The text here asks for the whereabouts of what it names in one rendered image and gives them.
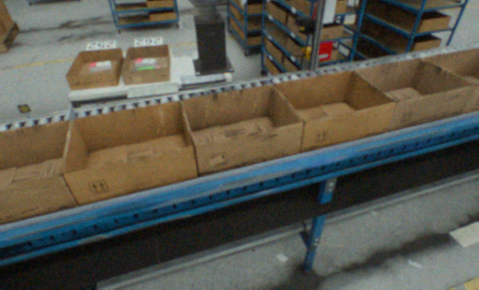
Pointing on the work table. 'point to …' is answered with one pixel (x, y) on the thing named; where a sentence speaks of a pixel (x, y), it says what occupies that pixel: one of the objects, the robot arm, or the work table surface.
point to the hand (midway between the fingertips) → (255, 3)
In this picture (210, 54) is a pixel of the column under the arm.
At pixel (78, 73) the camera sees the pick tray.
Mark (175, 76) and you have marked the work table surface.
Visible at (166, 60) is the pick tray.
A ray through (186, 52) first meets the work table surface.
